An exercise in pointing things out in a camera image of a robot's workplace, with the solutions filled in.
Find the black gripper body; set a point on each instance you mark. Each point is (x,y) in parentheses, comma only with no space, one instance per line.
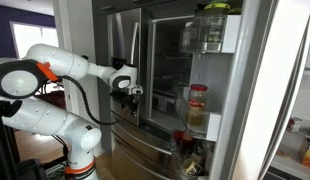
(123,97)

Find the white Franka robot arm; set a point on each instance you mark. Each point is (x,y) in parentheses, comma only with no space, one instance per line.
(61,61)

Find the closed stainless fridge door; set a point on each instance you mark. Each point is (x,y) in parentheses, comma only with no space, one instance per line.
(123,33)

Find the clear fridge door bin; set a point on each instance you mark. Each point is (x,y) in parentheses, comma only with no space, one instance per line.
(231,33)
(176,166)
(213,126)

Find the stainless steel fridge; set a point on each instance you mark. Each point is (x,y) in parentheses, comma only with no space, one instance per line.
(171,33)

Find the open white fridge door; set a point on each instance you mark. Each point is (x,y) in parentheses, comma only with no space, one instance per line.
(261,100)

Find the stainless freezer drawer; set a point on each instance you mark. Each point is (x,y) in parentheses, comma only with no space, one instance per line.
(135,136)
(135,163)

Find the dark bottle with red cap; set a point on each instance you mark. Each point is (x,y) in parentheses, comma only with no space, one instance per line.
(181,141)

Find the glass jar with red lid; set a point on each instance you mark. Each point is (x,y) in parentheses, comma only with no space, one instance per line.
(196,100)

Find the clear bottle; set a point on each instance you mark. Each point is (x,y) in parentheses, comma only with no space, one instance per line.
(203,153)

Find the jar with yellow label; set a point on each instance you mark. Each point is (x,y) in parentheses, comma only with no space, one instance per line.
(191,168)

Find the grey overhead cabinet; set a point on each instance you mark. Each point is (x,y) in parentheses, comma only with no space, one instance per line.
(128,4)

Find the bright window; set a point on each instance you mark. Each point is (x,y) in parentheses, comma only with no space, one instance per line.
(28,36)

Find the glass jar with green lid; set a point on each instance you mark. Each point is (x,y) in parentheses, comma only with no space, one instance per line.
(215,23)

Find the black tripod stand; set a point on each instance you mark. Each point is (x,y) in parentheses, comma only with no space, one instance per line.
(3,150)

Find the white kitchen counter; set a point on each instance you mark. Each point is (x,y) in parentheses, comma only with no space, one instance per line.
(288,156)

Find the red and white carton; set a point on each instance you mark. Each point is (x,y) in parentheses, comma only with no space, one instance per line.
(295,125)

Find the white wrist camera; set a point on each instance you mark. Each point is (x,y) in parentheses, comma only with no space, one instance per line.
(137,90)

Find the black camera on boom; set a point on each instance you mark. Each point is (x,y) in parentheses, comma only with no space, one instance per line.
(84,57)

